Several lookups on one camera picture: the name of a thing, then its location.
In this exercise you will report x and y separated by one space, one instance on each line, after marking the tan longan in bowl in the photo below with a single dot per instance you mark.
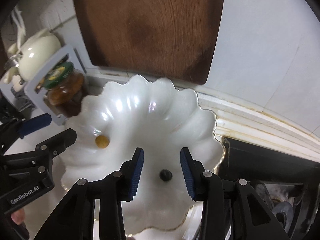
102 141

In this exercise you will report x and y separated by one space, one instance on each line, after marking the glass jar green lid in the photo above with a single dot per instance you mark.
66 88

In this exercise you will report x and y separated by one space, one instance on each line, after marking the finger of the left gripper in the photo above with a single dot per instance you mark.
56 144
30 126

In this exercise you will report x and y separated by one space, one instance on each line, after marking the left human hand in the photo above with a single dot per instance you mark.
18 216

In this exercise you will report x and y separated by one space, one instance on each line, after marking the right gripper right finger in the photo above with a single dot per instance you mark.
250 216

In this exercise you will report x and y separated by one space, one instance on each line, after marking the cream ceramic teapot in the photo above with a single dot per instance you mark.
32 55

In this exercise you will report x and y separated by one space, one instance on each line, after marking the black gas stove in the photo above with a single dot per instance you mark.
288 185

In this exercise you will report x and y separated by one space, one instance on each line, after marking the white rice spoon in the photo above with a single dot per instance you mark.
17 18

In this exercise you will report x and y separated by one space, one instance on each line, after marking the white scalloped fruit bowl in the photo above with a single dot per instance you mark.
161 120

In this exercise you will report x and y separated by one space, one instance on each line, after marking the blueberry in bowl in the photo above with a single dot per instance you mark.
165 175

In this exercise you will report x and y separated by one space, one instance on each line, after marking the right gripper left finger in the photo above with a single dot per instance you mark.
73 216

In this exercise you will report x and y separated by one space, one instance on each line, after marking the dark wooden cutting board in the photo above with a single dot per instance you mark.
171 38

